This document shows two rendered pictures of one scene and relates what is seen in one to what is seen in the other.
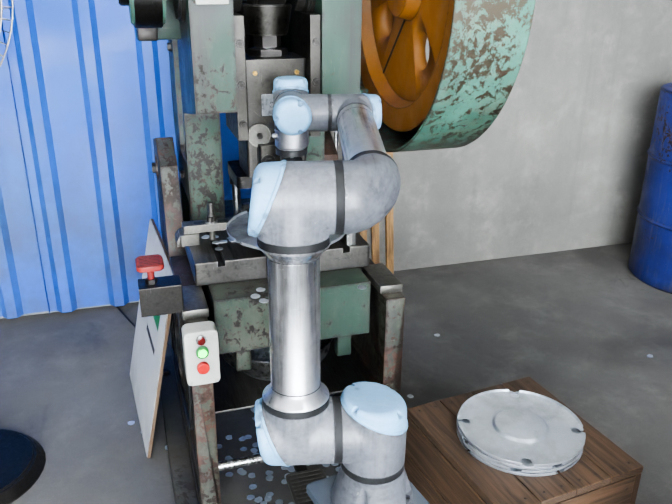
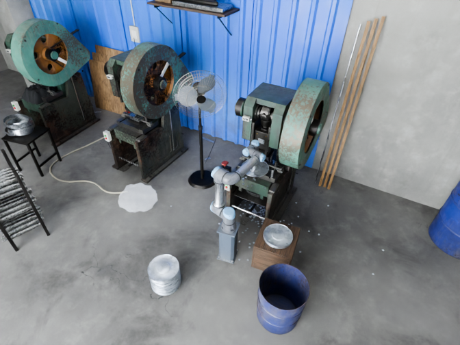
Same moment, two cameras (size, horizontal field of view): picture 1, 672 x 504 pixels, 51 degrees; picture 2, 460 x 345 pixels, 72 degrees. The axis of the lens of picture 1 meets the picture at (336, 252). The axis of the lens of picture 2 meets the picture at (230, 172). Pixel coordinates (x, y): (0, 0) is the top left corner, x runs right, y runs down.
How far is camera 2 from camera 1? 2.13 m
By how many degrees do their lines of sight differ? 41
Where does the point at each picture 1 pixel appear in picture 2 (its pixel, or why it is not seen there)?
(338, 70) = (273, 140)
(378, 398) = (229, 211)
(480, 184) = (387, 165)
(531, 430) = (278, 237)
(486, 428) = (271, 231)
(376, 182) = (228, 179)
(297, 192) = (216, 174)
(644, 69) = not seen: outside the picture
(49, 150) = not seen: hidden behind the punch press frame
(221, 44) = (248, 127)
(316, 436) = (217, 211)
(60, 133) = not seen: hidden behind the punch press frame
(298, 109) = (246, 152)
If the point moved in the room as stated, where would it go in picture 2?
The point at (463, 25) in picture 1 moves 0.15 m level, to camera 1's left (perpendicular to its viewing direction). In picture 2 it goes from (281, 150) to (267, 143)
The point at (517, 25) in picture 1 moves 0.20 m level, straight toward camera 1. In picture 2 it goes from (294, 155) to (276, 161)
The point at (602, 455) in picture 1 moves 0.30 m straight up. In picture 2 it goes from (287, 251) to (291, 231)
